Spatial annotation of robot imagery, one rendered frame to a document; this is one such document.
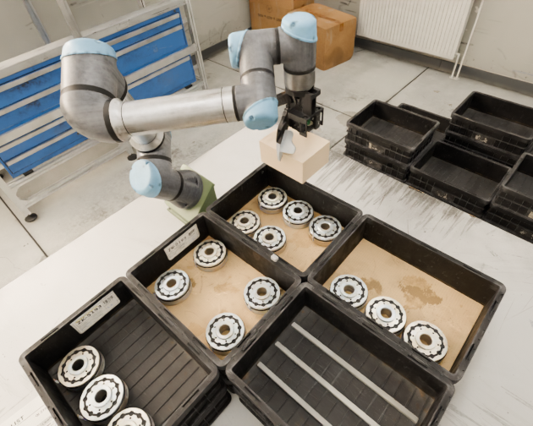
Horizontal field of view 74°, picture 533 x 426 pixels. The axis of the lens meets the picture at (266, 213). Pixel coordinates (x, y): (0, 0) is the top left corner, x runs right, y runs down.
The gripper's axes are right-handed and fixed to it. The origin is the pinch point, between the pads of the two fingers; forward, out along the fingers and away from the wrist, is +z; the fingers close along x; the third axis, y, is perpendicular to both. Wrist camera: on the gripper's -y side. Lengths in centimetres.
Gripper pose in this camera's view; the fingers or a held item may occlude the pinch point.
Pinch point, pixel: (293, 147)
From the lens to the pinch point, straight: 104.2
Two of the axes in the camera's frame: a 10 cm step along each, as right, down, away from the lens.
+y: 7.3, 4.8, -4.9
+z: 0.7, 6.6, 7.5
